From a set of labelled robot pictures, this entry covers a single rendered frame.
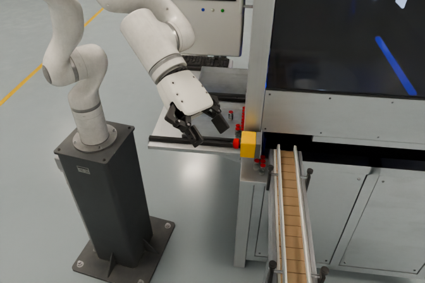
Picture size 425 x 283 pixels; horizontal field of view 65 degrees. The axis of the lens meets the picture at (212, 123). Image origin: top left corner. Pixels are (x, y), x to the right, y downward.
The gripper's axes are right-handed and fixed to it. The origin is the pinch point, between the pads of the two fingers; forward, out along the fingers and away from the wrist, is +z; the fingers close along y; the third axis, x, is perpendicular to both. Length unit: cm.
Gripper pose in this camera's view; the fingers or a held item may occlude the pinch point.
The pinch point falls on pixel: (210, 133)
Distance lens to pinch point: 72.5
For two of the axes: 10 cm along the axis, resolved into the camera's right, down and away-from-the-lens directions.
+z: 5.5, 8.3, -1.2
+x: 5.8, -4.8, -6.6
